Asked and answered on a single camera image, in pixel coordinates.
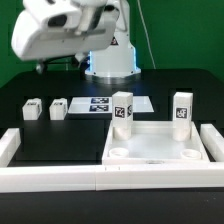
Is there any white hanging cable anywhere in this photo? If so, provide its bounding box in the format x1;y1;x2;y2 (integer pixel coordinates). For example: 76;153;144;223
136;0;157;70

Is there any white marker base plate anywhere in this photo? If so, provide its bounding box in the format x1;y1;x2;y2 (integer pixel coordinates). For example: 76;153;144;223
68;96;154;114

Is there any white square tabletop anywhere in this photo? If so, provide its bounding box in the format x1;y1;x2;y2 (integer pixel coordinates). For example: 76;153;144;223
102;121;209;165

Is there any white U-shaped obstacle fence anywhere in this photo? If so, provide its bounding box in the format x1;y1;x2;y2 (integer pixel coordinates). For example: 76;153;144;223
0;128;224;193

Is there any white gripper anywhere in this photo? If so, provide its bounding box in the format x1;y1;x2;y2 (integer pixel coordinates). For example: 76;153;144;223
11;6;119;74

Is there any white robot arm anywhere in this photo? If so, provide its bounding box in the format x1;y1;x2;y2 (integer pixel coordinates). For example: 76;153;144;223
11;0;141;80

